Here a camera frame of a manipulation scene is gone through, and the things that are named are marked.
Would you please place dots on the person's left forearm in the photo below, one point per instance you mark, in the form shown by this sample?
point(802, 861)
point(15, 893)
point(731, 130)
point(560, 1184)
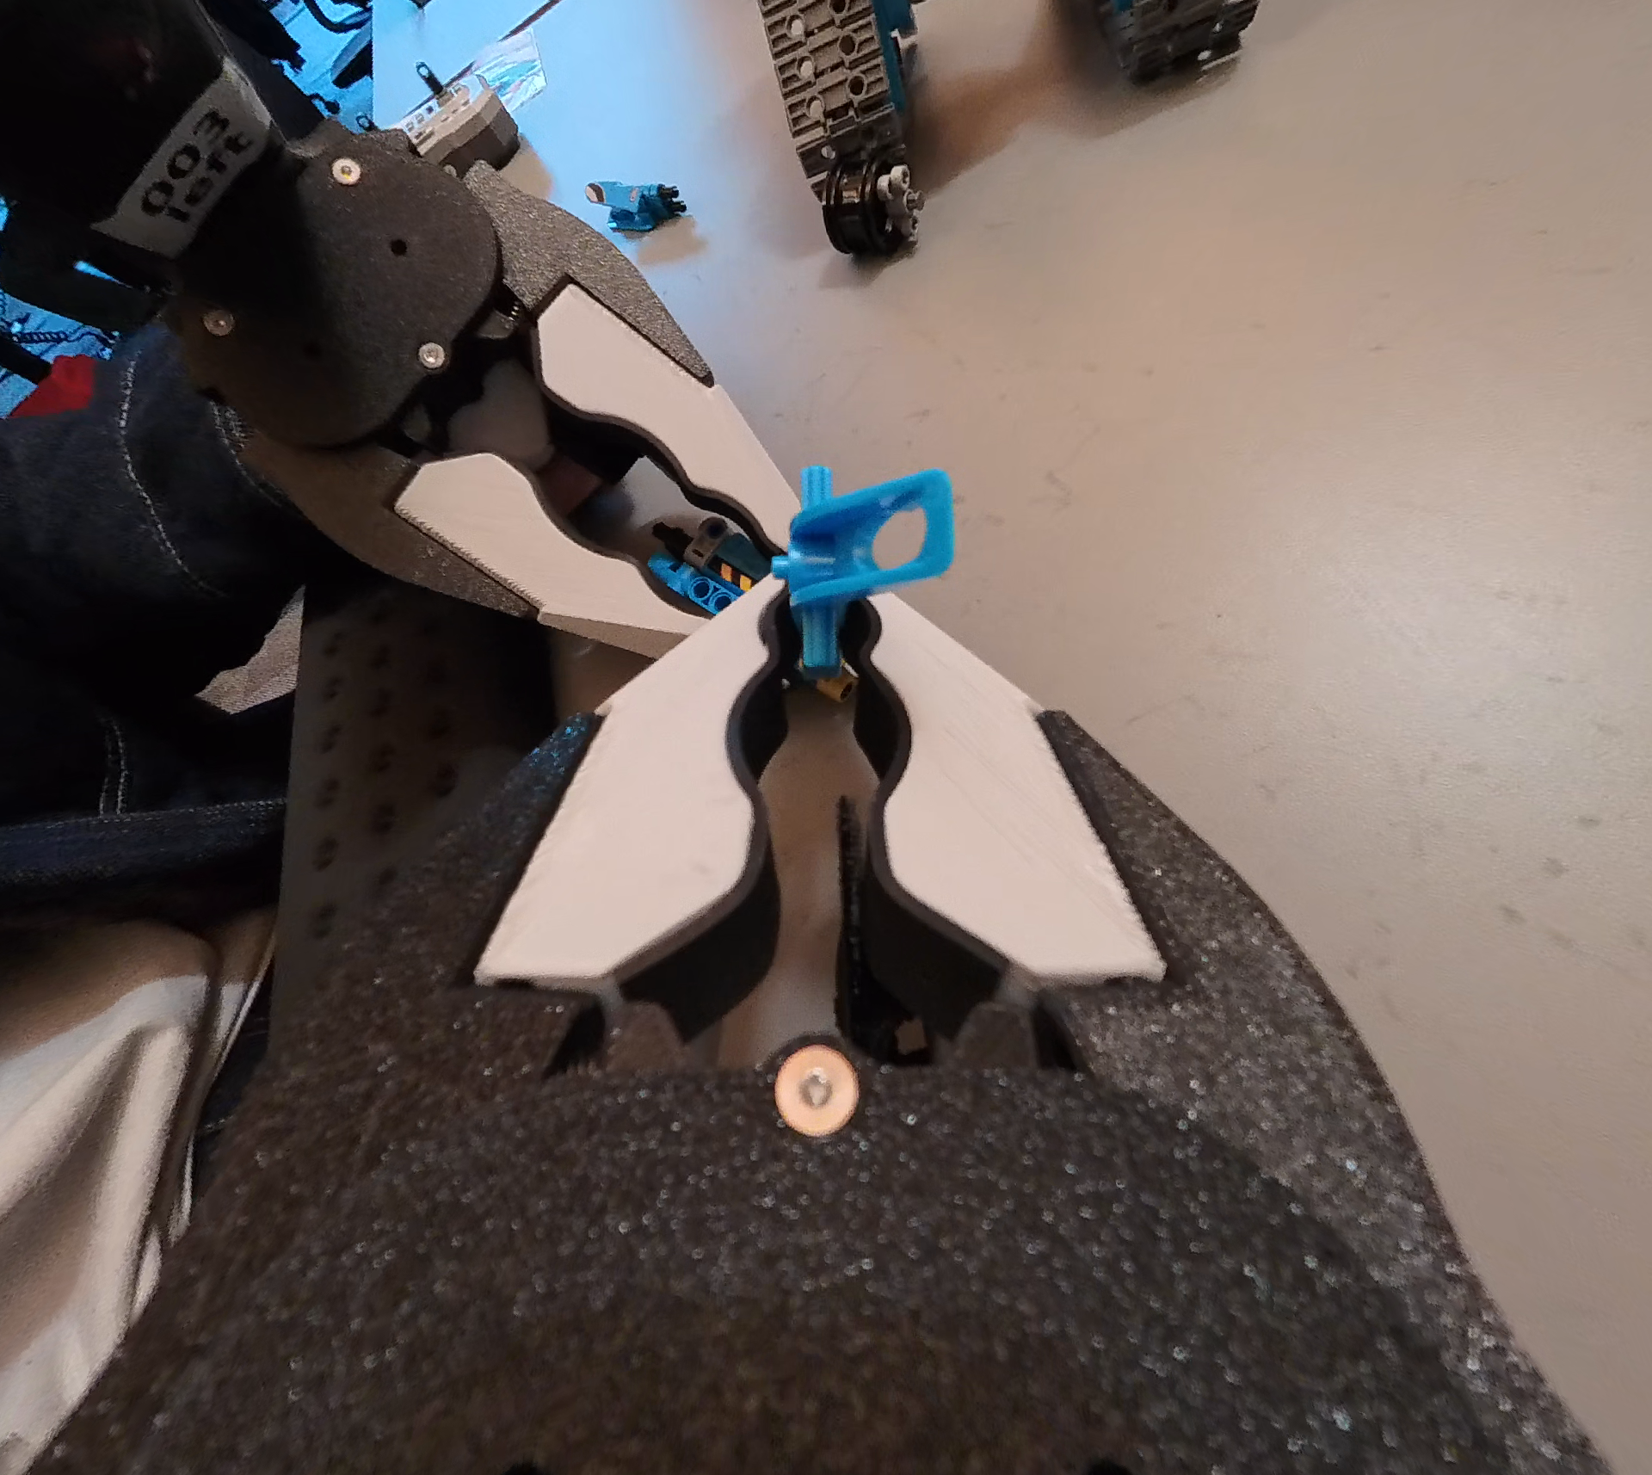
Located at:
point(129, 572)

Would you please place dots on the person's white shirt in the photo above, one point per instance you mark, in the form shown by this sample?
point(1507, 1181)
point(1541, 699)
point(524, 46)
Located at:
point(103, 1165)

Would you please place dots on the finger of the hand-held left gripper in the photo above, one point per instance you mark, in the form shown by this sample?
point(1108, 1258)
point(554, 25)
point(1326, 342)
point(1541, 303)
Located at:
point(657, 404)
point(516, 534)

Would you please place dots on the small blue brick piece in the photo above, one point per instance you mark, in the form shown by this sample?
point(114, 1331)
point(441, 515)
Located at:
point(637, 205)

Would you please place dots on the blue tracked toy robot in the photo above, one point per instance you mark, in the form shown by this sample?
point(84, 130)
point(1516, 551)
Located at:
point(827, 4)

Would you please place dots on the black dimpled mat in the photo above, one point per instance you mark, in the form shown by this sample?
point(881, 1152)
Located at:
point(387, 752)

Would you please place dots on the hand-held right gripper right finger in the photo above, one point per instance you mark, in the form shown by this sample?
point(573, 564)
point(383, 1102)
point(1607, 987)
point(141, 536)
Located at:
point(1020, 855)

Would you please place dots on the light blue brick separator tool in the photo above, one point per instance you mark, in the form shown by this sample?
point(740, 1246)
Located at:
point(864, 527)

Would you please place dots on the small clear packet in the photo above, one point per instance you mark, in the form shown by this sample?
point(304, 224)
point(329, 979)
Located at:
point(511, 72)

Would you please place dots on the blue striped brick assembly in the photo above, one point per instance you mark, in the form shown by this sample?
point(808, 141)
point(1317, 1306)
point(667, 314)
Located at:
point(684, 577)

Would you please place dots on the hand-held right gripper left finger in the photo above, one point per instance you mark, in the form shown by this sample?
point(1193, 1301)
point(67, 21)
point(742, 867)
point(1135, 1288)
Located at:
point(620, 855)

